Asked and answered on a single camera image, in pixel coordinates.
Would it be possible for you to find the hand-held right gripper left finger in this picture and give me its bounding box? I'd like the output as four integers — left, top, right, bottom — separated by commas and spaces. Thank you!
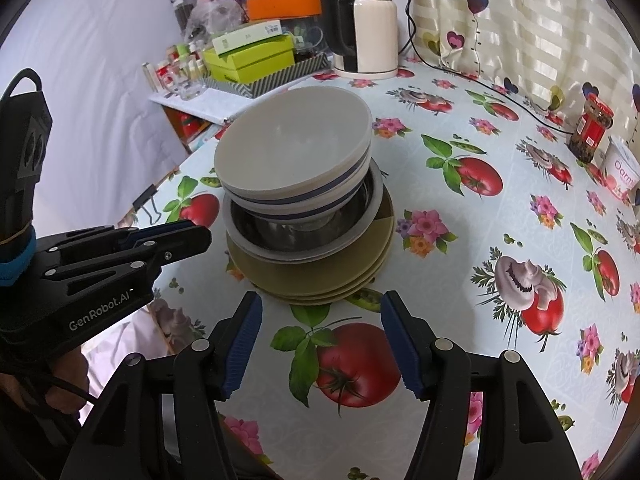
60, 291, 264, 480

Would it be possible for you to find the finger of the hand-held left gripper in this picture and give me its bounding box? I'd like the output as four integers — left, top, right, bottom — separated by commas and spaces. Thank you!
37, 219, 205, 262
45, 226, 213, 287

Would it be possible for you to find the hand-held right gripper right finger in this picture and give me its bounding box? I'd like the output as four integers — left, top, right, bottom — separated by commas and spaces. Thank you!
380, 290, 583, 480

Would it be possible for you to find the stainless steel bowl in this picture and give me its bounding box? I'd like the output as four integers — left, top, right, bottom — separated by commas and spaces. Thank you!
222, 160, 386, 263

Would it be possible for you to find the white bowl blue stripe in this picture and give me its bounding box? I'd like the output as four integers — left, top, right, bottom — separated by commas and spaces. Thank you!
222, 150, 373, 231
214, 86, 372, 196

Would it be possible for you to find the person's left hand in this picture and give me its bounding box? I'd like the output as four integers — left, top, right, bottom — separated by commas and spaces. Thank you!
47, 347, 93, 411

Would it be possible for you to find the black binder clip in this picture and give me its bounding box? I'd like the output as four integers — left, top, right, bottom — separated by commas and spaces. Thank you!
132, 185, 163, 226

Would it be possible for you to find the white paper booklet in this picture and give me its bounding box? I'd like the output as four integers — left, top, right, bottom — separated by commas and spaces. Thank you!
149, 87, 261, 125

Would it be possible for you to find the group of small bottles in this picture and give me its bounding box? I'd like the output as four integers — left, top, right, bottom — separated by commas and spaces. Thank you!
142, 42, 208, 98

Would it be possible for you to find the black white striped tray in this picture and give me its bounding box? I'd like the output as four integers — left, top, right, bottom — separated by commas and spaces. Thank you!
202, 52, 333, 100

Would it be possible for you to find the lime green box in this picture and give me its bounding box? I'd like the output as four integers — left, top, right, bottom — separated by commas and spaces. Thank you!
202, 35, 296, 86

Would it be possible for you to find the flat white green box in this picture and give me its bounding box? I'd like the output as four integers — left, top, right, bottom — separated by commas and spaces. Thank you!
212, 20, 283, 58

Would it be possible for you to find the dark glass bottle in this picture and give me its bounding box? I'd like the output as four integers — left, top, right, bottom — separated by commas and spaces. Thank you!
170, 0, 196, 36

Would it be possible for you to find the clear plastic bag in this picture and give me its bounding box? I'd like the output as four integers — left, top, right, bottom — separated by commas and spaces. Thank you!
185, 0, 251, 43

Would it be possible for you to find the clear glass mug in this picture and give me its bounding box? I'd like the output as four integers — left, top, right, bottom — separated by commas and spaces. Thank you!
285, 20, 326, 58

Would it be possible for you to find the orange box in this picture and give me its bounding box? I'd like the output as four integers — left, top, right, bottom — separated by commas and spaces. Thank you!
246, 0, 322, 22

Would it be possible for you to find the white electric kettle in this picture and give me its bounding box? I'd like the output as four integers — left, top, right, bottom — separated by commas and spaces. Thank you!
319, 0, 400, 80

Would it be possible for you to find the white yogurt cup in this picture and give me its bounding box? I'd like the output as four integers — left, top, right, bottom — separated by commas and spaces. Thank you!
601, 136, 640, 201

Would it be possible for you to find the red lid sauce jar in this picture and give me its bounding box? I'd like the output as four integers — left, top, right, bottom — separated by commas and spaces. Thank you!
568, 92, 614, 163

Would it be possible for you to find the striped heart print curtain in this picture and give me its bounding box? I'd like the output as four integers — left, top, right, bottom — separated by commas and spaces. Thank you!
412, 0, 640, 146

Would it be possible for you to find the black power cable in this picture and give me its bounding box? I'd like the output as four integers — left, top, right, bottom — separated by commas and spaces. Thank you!
397, 0, 573, 136

